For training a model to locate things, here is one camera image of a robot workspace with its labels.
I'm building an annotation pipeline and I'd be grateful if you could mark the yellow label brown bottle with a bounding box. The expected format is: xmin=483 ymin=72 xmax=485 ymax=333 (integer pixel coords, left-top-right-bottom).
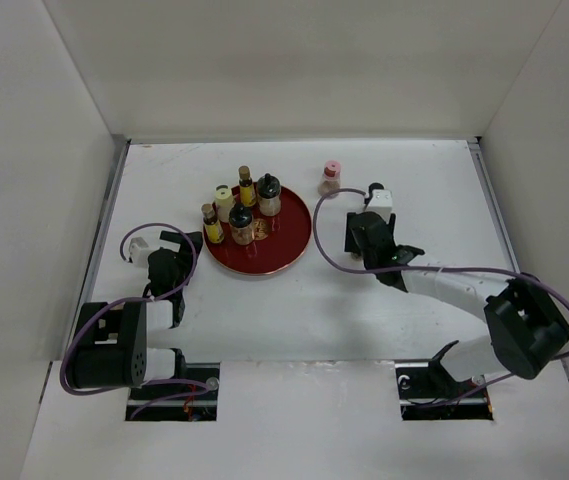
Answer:
xmin=201 ymin=203 xmax=225 ymax=245

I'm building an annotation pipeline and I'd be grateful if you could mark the black cap spice bottle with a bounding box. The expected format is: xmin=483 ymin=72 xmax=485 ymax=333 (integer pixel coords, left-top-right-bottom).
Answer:
xmin=368 ymin=182 xmax=385 ymax=192

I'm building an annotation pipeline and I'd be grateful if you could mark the cream cap spice jar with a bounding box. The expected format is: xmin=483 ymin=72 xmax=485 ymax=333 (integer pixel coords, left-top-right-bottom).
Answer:
xmin=214 ymin=185 xmax=235 ymax=223

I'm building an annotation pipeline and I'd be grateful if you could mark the black grinder salt jar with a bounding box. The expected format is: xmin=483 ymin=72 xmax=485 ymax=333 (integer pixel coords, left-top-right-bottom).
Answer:
xmin=229 ymin=203 xmax=255 ymax=246

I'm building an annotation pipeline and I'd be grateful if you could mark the gold cap yellow bottle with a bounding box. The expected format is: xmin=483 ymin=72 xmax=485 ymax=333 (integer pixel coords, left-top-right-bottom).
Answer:
xmin=238 ymin=165 xmax=257 ymax=208

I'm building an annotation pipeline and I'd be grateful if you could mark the black grinder pepper jar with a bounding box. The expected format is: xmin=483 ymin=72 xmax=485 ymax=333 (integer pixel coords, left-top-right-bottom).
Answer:
xmin=256 ymin=173 xmax=281 ymax=217

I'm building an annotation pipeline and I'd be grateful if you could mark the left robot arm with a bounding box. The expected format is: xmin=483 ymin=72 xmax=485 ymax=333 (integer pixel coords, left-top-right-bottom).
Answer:
xmin=60 ymin=224 xmax=203 ymax=399

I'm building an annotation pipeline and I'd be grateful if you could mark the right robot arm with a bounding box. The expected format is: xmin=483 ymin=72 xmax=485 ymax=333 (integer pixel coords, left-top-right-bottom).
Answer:
xmin=345 ymin=211 xmax=569 ymax=396

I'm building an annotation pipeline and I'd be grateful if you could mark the pink cap spice jar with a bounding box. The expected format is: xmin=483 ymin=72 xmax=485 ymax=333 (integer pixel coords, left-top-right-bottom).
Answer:
xmin=318 ymin=160 xmax=341 ymax=198

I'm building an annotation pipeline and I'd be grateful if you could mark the red round lacquer tray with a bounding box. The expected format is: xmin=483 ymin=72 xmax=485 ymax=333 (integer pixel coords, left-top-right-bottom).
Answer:
xmin=202 ymin=186 xmax=312 ymax=275

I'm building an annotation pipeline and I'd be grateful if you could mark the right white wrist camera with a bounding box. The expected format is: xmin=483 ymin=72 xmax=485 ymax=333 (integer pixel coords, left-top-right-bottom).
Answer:
xmin=364 ymin=188 xmax=393 ymax=223

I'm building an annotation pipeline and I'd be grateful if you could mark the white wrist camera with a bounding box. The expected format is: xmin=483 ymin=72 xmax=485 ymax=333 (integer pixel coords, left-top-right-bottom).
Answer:
xmin=364 ymin=188 xmax=393 ymax=223
xmin=128 ymin=236 xmax=157 ymax=268

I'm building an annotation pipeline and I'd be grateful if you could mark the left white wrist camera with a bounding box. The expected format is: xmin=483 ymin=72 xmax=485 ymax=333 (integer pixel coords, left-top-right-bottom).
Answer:
xmin=128 ymin=236 xmax=157 ymax=268

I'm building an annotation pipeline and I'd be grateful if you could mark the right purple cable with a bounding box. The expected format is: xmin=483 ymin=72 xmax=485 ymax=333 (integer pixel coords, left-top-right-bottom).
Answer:
xmin=312 ymin=187 xmax=569 ymax=406

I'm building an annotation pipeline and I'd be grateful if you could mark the purple cable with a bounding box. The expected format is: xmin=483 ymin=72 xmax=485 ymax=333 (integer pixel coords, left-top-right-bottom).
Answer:
xmin=312 ymin=187 xmax=569 ymax=406
xmin=58 ymin=222 xmax=213 ymax=419

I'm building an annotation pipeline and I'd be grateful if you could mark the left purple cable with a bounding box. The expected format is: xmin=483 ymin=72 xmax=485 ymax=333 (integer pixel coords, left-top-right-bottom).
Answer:
xmin=58 ymin=222 xmax=213 ymax=419

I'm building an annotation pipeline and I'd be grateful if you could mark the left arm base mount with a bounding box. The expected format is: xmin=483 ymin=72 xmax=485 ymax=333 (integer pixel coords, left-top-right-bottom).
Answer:
xmin=125 ymin=363 xmax=220 ymax=423

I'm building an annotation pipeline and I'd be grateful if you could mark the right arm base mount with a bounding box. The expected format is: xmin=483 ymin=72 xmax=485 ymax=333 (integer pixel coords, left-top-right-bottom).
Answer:
xmin=395 ymin=362 xmax=493 ymax=421

